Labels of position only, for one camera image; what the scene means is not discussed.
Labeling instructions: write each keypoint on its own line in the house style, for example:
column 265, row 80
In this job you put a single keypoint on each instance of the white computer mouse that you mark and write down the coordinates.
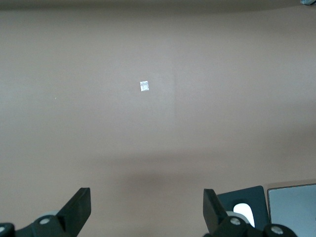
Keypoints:
column 244, row 211

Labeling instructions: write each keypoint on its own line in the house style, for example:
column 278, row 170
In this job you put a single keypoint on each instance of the black mouse pad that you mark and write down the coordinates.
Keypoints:
column 259, row 197

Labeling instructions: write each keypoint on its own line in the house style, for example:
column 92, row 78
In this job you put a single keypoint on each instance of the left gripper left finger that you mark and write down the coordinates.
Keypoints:
column 71, row 214

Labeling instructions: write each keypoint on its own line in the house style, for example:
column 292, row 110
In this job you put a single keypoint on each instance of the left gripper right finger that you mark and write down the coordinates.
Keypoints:
column 217, row 222

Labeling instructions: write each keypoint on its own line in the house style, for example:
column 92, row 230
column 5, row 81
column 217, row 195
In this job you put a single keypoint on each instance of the silver closed laptop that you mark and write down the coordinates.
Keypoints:
column 293, row 209

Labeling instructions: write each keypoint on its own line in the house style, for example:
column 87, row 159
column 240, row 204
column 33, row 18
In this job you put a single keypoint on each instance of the small square tape sticker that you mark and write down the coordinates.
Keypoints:
column 144, row 86

